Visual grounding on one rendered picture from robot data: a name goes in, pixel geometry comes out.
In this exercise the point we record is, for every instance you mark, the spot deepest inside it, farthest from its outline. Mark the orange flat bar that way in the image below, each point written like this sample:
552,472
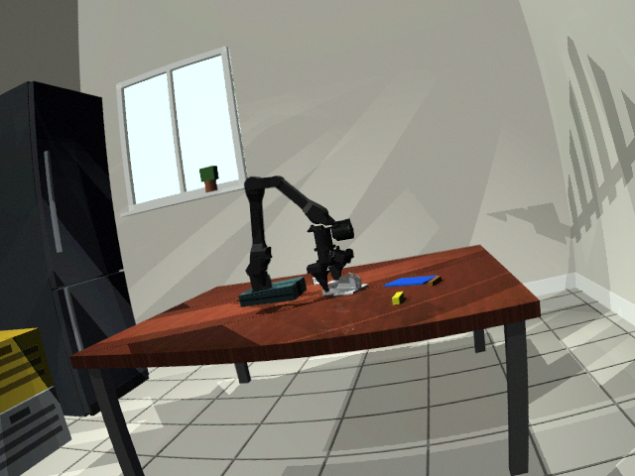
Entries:
434,281

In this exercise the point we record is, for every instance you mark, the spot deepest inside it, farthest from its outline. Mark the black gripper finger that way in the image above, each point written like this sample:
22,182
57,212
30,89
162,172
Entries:
322,279
336,272

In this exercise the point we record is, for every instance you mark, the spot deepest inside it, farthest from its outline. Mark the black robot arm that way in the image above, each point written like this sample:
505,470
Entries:
260,254

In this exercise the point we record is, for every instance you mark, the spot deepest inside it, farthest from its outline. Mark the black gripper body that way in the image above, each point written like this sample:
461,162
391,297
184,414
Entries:
323,261

